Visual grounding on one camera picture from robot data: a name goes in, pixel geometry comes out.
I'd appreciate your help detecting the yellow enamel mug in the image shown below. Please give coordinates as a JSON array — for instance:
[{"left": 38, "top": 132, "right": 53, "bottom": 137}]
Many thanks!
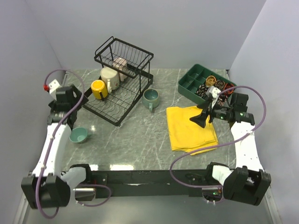
[{"left": 91, "top": 80, "right": 108, "bottom": 101}]

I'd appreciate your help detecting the white mug green interior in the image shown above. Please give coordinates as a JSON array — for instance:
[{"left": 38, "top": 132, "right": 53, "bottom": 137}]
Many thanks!
[{"left": 100, "top": 67, "right": 120, "bottom": 93}]

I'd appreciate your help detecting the pink mug lilac interior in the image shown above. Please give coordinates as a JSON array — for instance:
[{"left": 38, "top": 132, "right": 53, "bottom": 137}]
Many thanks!
[{"left": 113, "top": 57, "right": 127, "bottom": 82}]

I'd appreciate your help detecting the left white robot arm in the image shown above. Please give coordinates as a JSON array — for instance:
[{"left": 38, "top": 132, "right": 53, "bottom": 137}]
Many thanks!
[{"left": 21, "top": 84, "right": 93, "bottom": 209}]

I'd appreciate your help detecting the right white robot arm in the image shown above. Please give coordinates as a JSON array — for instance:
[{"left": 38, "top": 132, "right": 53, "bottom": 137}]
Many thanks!
[{"left": 190, "top": 93, "right": 271, "bottom": 206}]

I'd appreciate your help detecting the pink-brown rolled item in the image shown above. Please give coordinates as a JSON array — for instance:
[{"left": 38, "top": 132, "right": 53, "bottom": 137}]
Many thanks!
[{"left": 216, "top": 97, "right": 227, "bottom": 106}]

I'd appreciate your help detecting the dark patterned rolled item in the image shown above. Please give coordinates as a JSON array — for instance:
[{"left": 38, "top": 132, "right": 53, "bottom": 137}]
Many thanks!
[{"left": 195, "top": 84, "right": 209, "bottom": 98}]

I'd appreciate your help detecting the yellow folded cloth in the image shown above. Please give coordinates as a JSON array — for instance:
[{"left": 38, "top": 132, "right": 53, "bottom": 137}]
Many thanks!
[{"left": 166, "top": 106, "right": 219, "bottom": 153}]

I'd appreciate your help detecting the yellow-brown rolled item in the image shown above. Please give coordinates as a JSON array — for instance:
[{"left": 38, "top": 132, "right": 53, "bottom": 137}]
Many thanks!
[{"left": 205, "top": 75, "right": 217, "bottom": 87}]

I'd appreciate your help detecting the green compartment tray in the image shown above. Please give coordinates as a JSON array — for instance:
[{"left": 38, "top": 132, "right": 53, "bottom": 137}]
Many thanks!
[{"left": 178, "top": 64, "right": 236, "bottom": 105}]

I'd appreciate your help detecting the brown patterned rolled item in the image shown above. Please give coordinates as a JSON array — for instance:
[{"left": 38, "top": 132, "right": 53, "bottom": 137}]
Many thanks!
[{"left": 214, "top": 79, "right": 226, "bottom": 91}]

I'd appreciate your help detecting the orange rolled item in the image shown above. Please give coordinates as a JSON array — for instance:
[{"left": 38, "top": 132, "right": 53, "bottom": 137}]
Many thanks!
[{"left": 224, "top": 83, "right": 234, "bottom": 96}]

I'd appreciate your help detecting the small teal cup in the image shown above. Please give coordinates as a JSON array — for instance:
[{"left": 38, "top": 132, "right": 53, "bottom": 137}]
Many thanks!
[{"left": 69, "top": 127, "right": 92, "bottom": 143}]

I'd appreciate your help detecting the speckled blue-green mug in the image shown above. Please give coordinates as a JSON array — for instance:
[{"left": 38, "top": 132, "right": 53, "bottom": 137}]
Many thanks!
[{"left": 142, "top": 89, "right": 160, "bottom": 112}]

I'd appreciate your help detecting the black front base beam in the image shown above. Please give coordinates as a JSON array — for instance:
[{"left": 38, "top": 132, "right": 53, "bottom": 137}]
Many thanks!
[{"left": 87, "top": 169, "right": 221, "bottom": 197}]

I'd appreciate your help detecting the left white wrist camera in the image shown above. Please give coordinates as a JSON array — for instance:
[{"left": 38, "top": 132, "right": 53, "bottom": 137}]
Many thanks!
[{"left": 43, "top": 79, "right": 62, "bottom": 100}]

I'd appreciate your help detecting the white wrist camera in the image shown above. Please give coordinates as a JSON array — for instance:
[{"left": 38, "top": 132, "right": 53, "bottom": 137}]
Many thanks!
[
  {"left": 206, "top": 86, "right": 221, "bottom": 100},
  {"left": 43, "top": 79, "right": 62, "bottom": 100}
]

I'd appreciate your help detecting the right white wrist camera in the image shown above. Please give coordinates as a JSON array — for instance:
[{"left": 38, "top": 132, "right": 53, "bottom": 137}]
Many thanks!
[{"left": 206, "top": 86, "right": 221, "bottom": 100}]

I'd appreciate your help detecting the aluminium frame rail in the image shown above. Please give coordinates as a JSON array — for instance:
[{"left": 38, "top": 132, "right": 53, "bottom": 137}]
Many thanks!
[{"left": 61, "top": 71, "right": 68, "bottom": 86}]

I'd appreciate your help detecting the black wire dish rack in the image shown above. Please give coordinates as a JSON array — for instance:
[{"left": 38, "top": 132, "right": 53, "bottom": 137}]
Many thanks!
[{"left": 83, "top": 36, "right": 154, "bottom": 126}]

